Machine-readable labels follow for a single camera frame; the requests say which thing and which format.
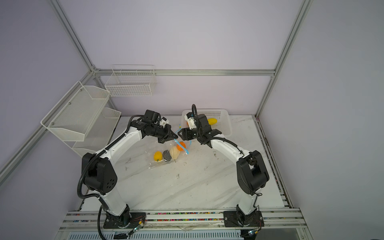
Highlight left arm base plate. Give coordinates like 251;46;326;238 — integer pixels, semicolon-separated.
103;212;147;229

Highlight white mesh shelf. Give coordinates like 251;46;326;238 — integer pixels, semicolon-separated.
41;82;111;142
72;108;121;157

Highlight orange tangerine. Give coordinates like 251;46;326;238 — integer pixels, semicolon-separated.
176;142;186;152

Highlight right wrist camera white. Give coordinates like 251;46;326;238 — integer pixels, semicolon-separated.
185;112;197;130

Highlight black avocado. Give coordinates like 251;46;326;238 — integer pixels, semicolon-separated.
163;150;172;162

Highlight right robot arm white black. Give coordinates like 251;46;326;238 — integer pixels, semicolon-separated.
178;112;270;227

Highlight white plastic perforated basket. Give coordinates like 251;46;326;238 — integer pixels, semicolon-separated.
181;109;233;137

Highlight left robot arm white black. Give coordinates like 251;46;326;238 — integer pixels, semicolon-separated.
77;110;178;228

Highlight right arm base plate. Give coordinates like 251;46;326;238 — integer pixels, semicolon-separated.
223;210;265;227

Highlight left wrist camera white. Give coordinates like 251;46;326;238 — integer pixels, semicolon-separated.
159;117;169;128

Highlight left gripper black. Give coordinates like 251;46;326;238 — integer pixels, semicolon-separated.
150;123;179;144

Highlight round yellow fruit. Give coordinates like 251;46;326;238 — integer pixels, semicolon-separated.
154;151;163;162

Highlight white wire wall basket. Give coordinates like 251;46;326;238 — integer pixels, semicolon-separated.
105;65;157;97

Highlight upper white mesh shelf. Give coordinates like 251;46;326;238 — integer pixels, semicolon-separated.
41;82;111;142

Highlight lower white mesh shelf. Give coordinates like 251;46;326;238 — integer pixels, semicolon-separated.
72;108;121;157

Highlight black corrugated cable left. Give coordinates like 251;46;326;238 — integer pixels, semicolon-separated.
76;114;145;240

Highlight clear zip top bag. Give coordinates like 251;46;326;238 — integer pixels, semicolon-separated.
147;138;192;169

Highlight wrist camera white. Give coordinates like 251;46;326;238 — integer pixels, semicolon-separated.
159;117;169;128
185;112;197;130

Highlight white garlic bulb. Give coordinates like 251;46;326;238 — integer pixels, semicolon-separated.
170;146;181;161

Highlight aluminium front rail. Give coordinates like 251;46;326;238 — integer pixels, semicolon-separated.
59;209;308;232

